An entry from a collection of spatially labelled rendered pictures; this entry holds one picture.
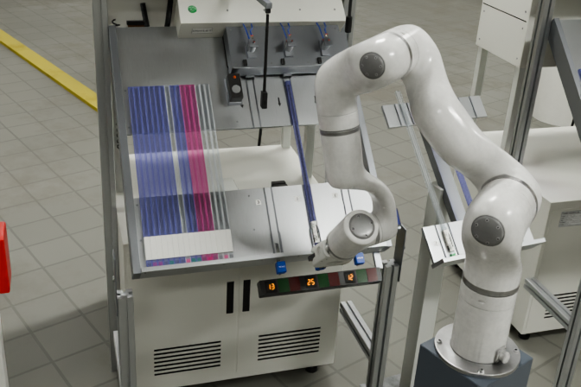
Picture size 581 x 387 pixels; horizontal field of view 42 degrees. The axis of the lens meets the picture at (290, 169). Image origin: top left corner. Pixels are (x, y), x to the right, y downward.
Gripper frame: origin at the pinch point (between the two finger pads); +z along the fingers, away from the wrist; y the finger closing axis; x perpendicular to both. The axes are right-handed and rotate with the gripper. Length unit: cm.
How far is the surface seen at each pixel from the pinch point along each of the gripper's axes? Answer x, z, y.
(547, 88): 146, 208, 250
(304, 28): 68, -4, 6
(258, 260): 2.3, 1.3, -16.8
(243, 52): 61, -4, -13
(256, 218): 14.2, 2.5, -15.4
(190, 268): 2.3, 1.7, -34.6
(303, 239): 6.9, 2.5, -3.4
